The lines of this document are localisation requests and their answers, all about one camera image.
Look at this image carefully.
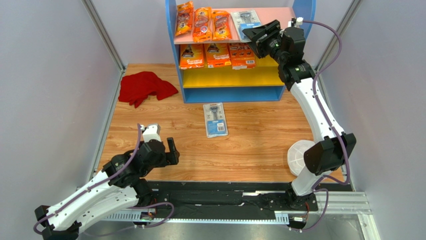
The clear blue razor blister pack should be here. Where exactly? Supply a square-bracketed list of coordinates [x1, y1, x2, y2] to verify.
[203, 102, 229, 138]
[230, 9, 262, 43]

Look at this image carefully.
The orange razor cartridge box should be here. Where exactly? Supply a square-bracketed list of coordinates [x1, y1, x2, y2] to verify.
[228, 42, 256, 70]

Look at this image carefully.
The orange BIC razor bag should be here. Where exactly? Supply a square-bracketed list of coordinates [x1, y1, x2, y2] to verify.
[211, 10, 232, 41]
[192, 7, 213, 43]
[175, 0, 194, 37]

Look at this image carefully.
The orange Gillette Fusion5 box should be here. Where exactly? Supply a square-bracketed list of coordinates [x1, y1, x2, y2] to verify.
[179, 43, 205, 70]
[204, 43, 232, 68]

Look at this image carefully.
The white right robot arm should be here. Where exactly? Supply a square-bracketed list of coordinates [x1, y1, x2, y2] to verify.
[242, 17, 357, 209]

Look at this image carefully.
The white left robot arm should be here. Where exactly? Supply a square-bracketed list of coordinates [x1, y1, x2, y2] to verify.
[33, 137, 180, 240]

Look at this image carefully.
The blue shelf unit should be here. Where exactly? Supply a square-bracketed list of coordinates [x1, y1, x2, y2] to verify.
[165, 0, 317, 103]

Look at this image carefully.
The red cloth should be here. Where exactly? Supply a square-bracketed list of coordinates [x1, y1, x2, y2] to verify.
[118, 71, 179, 109]

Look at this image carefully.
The white round plastic lid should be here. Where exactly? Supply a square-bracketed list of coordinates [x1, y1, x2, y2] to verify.
[287, 140, 315, 177]

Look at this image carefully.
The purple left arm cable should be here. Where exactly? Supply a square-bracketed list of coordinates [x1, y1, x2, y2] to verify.
[32, 123, 143, 235]

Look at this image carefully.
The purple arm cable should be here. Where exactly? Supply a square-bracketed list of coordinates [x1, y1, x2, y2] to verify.
[301, 19, 351, 233]
[32, 123, 143, 235]

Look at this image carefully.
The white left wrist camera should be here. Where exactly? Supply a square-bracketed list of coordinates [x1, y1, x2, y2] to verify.
[142, 123, 162, 142]

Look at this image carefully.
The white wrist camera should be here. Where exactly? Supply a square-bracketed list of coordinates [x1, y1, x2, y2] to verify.
[142, 123, 162, 142]
[289, 17, 304, 28]

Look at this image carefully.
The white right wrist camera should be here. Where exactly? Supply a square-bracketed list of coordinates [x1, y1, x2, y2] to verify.
[289, 17, 304, 28]

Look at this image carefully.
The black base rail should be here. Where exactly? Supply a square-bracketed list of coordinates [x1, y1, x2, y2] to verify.
[135, 181, 319, 223]

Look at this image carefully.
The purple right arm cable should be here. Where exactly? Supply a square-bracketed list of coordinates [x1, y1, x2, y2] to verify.
[301, 19, 351, 233]

